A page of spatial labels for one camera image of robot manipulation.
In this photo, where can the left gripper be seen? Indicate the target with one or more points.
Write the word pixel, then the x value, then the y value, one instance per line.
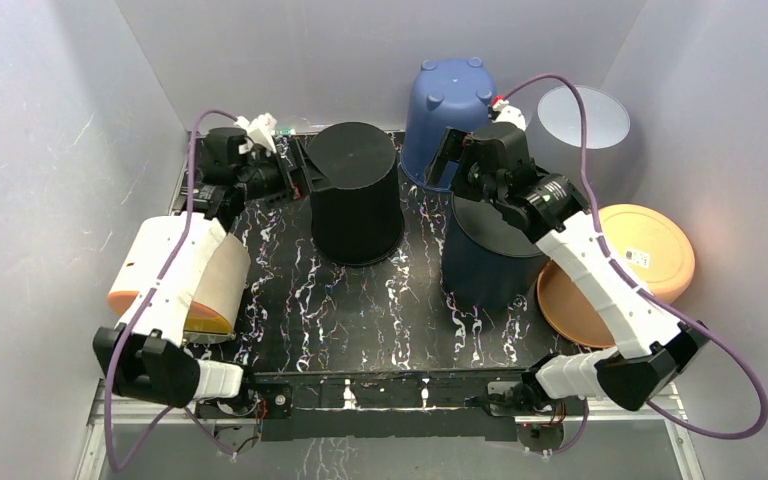
pixel 305 179

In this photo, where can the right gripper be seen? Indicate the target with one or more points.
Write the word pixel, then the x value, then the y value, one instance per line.
pixel 446 158

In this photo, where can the blue bucket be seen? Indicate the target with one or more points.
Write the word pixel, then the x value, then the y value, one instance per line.
pixel 448 93

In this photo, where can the black bucket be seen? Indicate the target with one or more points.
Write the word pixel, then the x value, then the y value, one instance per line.
pixel 356 219

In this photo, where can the dark navy bucket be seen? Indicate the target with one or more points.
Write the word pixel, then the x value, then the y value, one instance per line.
pixel 486 262

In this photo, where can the orange bucket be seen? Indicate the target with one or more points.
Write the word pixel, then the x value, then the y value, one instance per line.
pixel 654 248

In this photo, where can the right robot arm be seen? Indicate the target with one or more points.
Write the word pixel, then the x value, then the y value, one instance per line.
pixel 651 345

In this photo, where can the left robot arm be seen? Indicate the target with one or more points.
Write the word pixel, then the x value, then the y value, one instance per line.
pixel 150 368

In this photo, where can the white orange lying container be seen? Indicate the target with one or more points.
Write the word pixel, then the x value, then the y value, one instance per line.
pixel 199 272

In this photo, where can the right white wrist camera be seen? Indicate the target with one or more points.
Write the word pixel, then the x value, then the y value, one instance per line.
pixel 501 110

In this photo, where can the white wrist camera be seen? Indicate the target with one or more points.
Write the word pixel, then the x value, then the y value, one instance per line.
pixel 261 130
pixel 501 110

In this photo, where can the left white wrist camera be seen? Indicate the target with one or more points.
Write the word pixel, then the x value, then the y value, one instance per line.
pixel 261 130

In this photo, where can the aluminium frame rail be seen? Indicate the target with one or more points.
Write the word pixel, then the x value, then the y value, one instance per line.
pixel 392 425

